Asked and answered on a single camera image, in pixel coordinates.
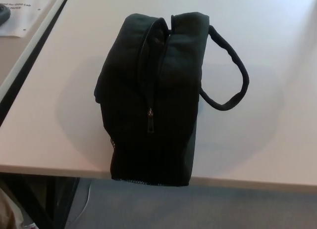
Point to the black fabric lunch bag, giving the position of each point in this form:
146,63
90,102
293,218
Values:
128,90

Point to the white paper sheet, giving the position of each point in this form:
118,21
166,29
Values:
33,12

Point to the dark grey round object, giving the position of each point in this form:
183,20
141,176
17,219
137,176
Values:
3,15

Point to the brown fabric object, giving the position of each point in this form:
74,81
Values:
3,209

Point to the black desk frame leg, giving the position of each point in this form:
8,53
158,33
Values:
49,201

